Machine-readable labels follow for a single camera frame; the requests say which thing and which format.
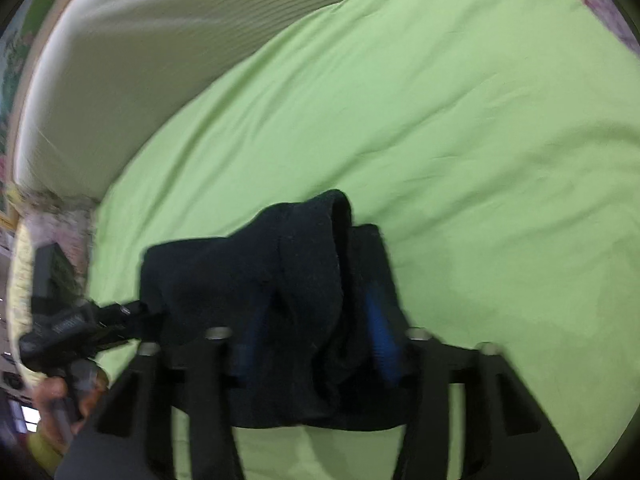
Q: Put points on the gold framed landscape painting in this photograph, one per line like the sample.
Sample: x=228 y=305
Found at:
x=20 y=60

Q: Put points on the floral pink pillow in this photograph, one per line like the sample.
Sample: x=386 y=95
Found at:
x=68 y=222

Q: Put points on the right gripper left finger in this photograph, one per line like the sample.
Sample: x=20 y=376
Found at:
x=251 y=350

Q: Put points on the person's left hand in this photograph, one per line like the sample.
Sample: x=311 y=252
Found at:
x=54 y=389

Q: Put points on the yellow cartoon print pillow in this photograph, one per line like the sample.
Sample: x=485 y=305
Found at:
x=18 y=296

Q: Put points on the black fleece pants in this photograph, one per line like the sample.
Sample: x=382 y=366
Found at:
x=302 y=261

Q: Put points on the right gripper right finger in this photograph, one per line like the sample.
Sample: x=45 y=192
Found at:
x=386 y=321

